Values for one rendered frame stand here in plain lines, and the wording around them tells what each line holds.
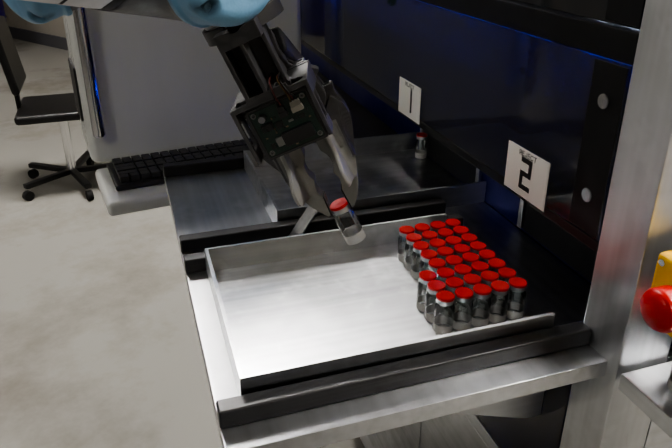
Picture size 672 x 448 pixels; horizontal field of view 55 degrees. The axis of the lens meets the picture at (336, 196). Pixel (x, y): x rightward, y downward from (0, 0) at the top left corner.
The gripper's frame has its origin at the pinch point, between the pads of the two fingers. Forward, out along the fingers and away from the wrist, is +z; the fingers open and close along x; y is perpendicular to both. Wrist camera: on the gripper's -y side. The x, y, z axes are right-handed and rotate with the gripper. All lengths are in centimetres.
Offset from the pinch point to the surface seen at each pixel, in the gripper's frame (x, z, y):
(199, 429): -77, 83, -73
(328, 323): -7.6, 15.0, -1.4
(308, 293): -9.9, 14.1, -7.6
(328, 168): -8, 16, -48
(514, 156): 19.3, 10.8, -14.9
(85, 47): -44, -19, -66
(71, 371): -118, 65, -97
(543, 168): 21.2, 10.8, -9.3
